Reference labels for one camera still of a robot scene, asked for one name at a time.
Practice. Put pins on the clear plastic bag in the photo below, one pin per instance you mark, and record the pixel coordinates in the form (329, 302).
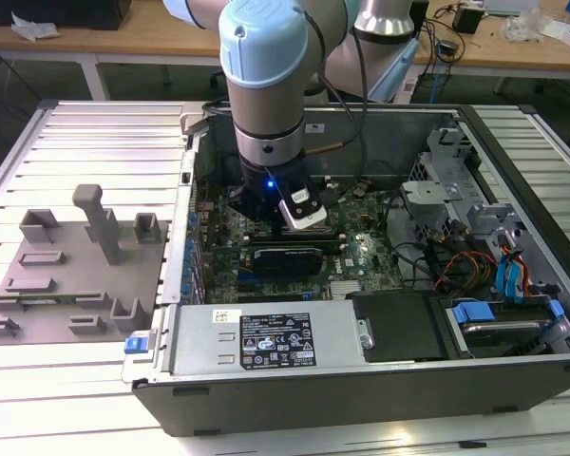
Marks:
(522, 26)

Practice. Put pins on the grey flat device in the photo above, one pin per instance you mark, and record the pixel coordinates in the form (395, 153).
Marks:
(510, 5)

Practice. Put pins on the black PC case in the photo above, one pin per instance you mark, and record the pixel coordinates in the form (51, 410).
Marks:
(313, 404)

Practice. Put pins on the grey metal drive cage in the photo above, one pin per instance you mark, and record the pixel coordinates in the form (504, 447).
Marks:
(430, 192)

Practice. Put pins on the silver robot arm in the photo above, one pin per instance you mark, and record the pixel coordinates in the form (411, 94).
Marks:
(266, 119)

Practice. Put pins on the silver power supply unit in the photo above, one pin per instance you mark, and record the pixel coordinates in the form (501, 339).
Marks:
(199, 342)

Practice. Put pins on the silver chipset heatsink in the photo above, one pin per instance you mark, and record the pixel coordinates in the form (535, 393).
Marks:
(346, 289)

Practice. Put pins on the blue disk carrier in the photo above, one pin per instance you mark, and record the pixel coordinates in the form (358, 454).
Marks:
(472, 311)

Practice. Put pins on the blue case latch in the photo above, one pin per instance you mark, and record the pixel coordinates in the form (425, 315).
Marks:
(135, 343)

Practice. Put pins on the black graphics card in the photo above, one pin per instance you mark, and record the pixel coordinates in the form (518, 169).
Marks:
(285, 262)

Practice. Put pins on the black plastic shroud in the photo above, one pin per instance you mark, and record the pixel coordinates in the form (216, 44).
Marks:
(394, 328)

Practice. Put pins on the small black adapter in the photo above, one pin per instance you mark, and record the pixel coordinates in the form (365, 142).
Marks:
(449, 47)

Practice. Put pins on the white crumpled paper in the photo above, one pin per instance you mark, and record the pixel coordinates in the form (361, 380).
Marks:
(33, 28)

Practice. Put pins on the wooden desk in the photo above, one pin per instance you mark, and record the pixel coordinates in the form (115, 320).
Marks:
(138, 40)

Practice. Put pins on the grey parts rack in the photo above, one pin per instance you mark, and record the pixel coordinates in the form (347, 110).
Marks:
(133, 275)

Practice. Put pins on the black box-shaped device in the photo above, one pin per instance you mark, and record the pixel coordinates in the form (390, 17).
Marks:
(76, 12)

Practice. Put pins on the black power adapter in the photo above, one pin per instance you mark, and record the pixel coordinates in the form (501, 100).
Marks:
(468, 20)

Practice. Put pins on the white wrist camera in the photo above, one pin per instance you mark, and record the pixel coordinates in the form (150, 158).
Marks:
(309, 216)

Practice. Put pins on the white cardboard box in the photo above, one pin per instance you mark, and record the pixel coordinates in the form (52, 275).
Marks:
(558, 29)

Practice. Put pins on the green motherboard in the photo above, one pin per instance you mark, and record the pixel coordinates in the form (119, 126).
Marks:
(370, 228)

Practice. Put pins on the hard disk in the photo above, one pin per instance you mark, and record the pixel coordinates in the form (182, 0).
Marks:
(499, 335)

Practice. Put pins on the RAM slot white clips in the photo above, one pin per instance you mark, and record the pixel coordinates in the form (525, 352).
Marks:
(335, 235)

